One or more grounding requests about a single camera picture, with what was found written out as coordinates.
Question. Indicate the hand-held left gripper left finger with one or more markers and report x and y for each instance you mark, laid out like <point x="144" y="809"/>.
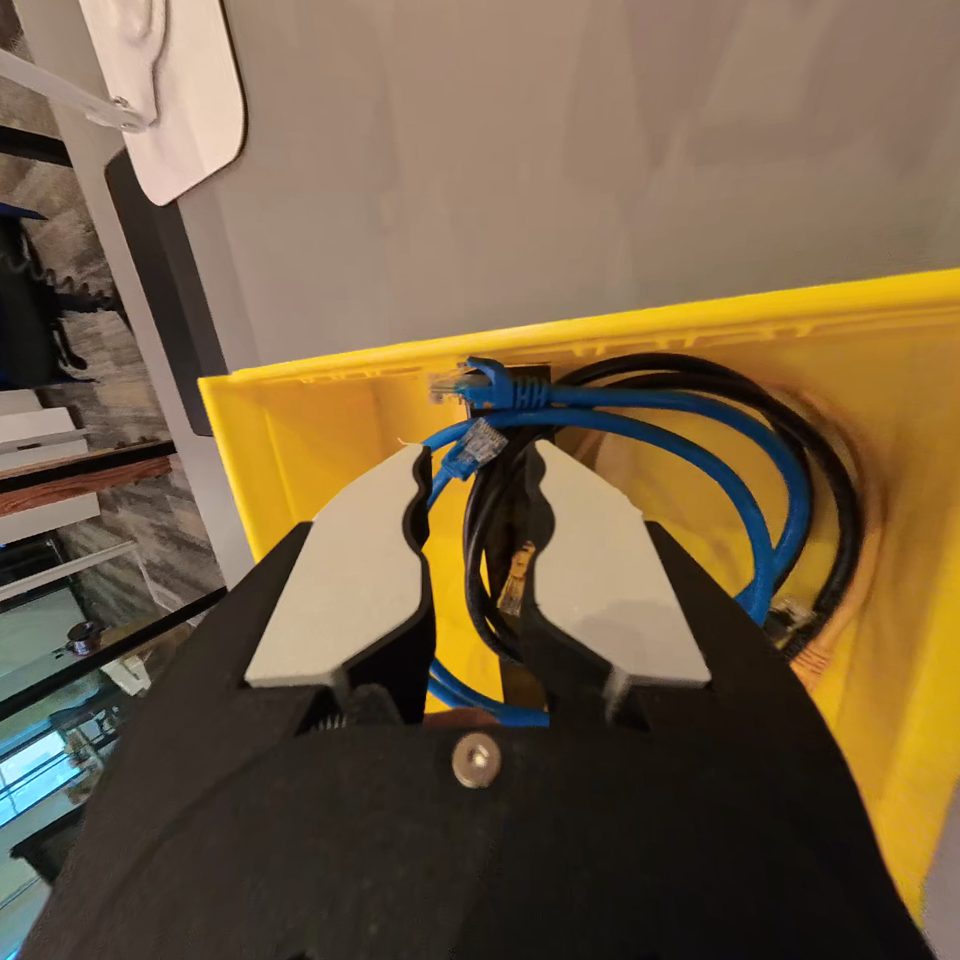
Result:
<point x="352" y="570"/>

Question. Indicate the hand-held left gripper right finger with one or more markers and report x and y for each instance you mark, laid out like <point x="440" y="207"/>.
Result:
<point x="607" y="585"/>

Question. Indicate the yellow plastic bin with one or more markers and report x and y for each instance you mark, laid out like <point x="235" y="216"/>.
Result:
<point x="315" y="427"/>

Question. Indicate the wooden shelf board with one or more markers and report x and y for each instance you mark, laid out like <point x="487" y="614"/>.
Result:
<point x="82" y="480"/>

